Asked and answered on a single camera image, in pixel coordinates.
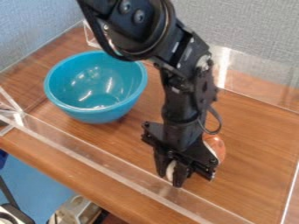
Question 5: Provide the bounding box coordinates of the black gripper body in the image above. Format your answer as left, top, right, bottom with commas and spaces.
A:
141, 122, 220, 180

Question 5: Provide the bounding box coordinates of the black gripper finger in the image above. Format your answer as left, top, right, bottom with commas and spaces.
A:
172, 162, 192, 187
153, 147, 172, 178

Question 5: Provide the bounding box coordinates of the white brown toy mushroom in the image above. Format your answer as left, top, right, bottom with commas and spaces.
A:
165, 134, 225, 181

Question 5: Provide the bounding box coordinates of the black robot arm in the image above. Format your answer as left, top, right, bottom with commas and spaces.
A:
76, 0, 220, 187

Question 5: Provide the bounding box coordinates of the blue bowl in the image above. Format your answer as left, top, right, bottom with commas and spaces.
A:
42, 50, 148, 124

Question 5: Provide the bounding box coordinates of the clear acrylic front barrier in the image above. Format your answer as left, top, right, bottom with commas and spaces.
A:
0, 112, 255, 224

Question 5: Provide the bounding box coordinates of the clear acrylic barrier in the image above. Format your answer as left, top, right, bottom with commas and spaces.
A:
0, 112, 255, 224
209, 45, 299, 113

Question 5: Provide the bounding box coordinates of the white device under table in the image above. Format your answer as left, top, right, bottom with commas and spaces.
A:
46, 195, 103, 224

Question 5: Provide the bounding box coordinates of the clear acrylic back barrier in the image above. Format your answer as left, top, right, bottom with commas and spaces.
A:
209, 45, 299, 113

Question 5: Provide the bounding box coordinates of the black chair leg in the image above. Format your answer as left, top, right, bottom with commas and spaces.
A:
0, 176, 34, 224

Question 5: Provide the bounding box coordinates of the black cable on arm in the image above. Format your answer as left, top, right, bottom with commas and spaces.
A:
197, 106, 224, 136

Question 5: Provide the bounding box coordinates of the clear acrylic left bracket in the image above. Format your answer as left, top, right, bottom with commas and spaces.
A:
0, 87, 24, 137

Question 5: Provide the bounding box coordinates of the clear acrylic corner bracket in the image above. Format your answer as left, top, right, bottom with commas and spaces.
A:
83, 20, 100, 49

